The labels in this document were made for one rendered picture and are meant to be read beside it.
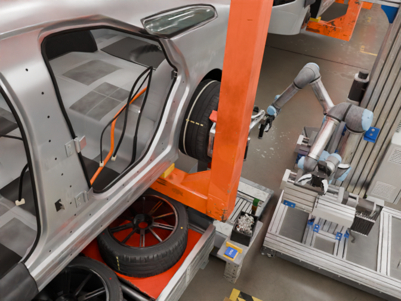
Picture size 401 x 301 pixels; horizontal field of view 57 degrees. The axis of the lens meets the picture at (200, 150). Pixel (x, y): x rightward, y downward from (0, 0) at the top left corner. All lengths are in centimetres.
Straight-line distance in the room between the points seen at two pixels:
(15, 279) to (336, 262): 219
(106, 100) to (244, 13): 146
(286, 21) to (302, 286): 335
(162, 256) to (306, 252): 115
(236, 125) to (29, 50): 112
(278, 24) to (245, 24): 330
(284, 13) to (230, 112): 316
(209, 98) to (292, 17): 267
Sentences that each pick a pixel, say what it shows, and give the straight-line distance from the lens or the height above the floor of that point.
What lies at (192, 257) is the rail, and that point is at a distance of 264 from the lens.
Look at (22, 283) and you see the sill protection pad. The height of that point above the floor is 92.
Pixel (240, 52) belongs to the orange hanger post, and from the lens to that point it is 193.
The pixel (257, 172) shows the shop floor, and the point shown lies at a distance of 392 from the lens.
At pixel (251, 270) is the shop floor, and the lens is 312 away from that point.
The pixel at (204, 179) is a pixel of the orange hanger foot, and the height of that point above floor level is 83.
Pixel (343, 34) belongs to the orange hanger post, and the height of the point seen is 60.
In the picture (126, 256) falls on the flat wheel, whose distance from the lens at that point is 253.
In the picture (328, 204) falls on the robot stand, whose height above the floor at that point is 74.
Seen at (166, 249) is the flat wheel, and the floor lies 50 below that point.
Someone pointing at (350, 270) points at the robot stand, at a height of 23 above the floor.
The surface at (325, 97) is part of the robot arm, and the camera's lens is 308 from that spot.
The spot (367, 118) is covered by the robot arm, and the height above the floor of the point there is 144.
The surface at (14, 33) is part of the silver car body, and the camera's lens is 168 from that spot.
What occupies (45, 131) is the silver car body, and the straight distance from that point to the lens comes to 170.
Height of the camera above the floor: 255
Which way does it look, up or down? 39 degrees down
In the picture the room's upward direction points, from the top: 5 degrees clockwise
